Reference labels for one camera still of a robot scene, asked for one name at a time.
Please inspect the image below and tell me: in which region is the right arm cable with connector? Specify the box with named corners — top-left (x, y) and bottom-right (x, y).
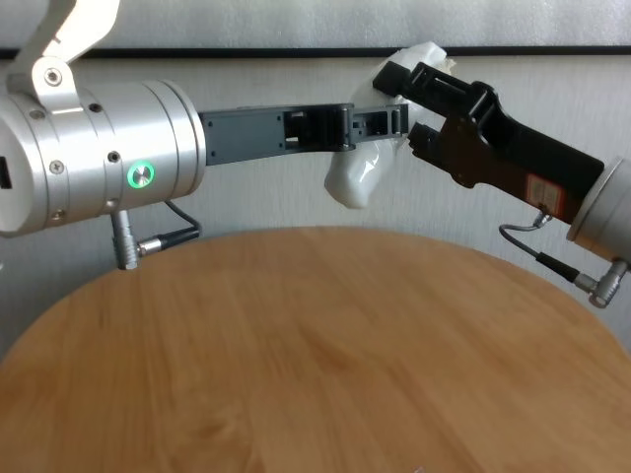
top-left (498, 209), bottom-right (630, 309)

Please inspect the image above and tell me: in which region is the left arm cable with connector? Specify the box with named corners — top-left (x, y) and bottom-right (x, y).
top-left (110, 199), bottom-right (203, 271)

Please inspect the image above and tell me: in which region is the black wall rail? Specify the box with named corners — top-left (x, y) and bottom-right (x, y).
top-left (0, 45), bottom-right (631, 61)

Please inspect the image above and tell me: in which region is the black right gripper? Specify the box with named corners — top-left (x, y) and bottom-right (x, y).
top-left (371, 61), bottom-right (606, 226)

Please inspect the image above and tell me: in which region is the white sandbag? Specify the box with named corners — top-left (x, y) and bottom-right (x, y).
top-left (323, 41), bottom-right (457, 212)

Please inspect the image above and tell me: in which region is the arm cable with connector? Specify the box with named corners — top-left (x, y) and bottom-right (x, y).
top-left (498, 209), bottom-right (630, 309)
top-left (110, 199), bottom-right (203, 271)

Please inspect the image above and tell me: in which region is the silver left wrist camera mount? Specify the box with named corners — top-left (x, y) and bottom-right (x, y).
top-left (7, 0), bottom-right (122, 117)

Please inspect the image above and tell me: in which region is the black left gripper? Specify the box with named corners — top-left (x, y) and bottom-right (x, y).
top-left (199, 103), bottom-right (410, 169)

